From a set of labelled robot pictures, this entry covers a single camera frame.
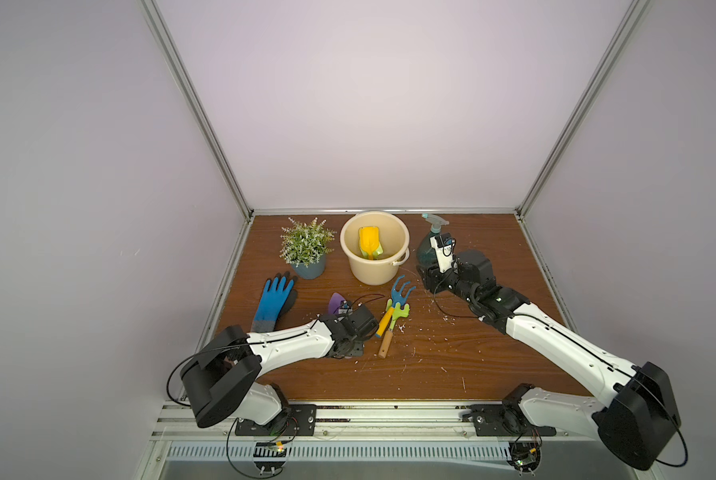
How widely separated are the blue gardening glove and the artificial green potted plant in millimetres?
104

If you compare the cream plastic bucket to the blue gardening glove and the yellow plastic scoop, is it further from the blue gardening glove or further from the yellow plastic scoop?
the blue gardening glove

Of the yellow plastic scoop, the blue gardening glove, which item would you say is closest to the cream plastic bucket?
the yellow plastic scoop

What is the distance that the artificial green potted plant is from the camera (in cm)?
91

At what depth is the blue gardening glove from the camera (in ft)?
2.96
